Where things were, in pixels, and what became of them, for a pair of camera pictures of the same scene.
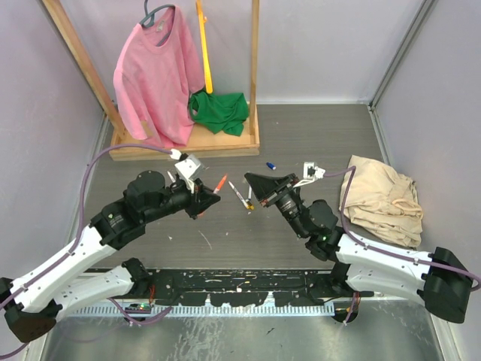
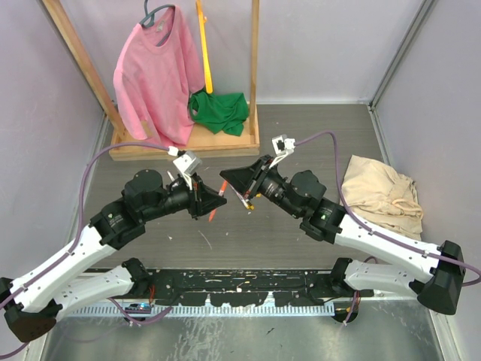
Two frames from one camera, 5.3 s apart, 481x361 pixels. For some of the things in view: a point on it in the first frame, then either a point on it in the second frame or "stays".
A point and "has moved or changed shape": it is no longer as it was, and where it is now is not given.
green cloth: x=225 y=113 stays
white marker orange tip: x=238 y=194 stays
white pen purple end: x=170 y=177 stays
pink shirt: x=158 y=71 stays
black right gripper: x=264 y=186 -> x=247 y=180
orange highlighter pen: x=216 y=191 has moved or changed shape
